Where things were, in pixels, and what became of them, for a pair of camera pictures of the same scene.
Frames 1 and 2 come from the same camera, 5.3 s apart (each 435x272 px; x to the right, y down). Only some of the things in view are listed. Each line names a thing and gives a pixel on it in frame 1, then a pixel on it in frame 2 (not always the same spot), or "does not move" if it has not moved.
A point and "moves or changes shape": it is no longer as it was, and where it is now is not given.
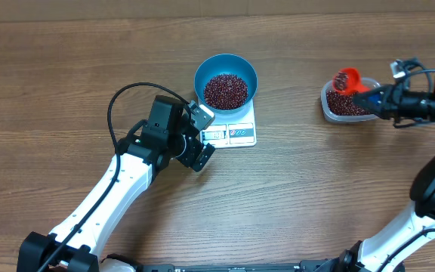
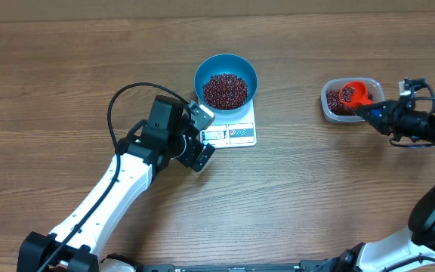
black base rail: [172, 267] does not move
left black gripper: [189, 159] does not move
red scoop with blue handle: [347, 81] moves or changes shape
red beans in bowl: [226, 91] does not move
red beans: [340, 80] → [346, 93]
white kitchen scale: [234, 131] does not move
